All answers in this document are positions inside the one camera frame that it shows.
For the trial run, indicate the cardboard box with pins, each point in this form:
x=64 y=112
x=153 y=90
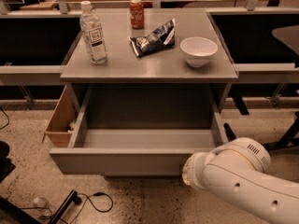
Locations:
x=58 y=130

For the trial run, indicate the dark blue chip bag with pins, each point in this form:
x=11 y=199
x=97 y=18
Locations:
x=161 y=38

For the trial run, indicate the grey drawer cabinet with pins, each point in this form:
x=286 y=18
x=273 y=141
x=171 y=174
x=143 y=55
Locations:
x=165 y=66

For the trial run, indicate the red soda can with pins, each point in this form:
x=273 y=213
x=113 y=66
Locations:
x=137 y=14

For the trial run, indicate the black metal stand leg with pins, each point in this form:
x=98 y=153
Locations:
x=229 y=132

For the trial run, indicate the grey top drawer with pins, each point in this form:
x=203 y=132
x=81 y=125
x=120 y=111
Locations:
x=141 y=129

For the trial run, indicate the black left stand leg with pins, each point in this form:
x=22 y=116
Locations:
x=20 y=217

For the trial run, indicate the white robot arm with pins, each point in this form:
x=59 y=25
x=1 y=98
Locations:
x=236 y=173

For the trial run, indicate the clear plastic water bottle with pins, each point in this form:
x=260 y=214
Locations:
x=92 y=34

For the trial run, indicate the white ceramic bowl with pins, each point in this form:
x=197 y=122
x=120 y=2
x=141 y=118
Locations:
x=198 y=51

